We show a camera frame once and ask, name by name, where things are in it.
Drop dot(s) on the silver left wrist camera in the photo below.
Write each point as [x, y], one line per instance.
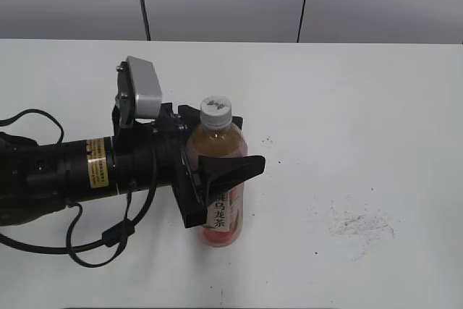
[139, 94]

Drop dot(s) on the peach oolong tea bottle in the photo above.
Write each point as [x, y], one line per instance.
[225, 215]

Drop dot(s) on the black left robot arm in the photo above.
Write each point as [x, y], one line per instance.
[37, 180]

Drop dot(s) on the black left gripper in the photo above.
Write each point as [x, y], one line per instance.
[217, 176]

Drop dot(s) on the white bottle cap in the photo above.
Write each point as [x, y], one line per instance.
[216, 112]

